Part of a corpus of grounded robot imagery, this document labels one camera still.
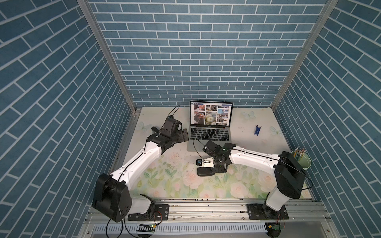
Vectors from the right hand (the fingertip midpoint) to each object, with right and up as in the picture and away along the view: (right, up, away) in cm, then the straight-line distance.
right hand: (215, 164), depth 86 cm
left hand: (-18, +18, -2) cm, 25 cm away
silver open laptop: (-2, +26, +20) cm, 32 cm away
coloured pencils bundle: (+43, +8, -9) cm, 45 cm away
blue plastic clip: (+32, +18, +19) cm, 42 cm away
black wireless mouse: (-6, -4, 0) cm, 7 cm away
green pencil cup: (+48, +4, -6) cm, 49 cm away
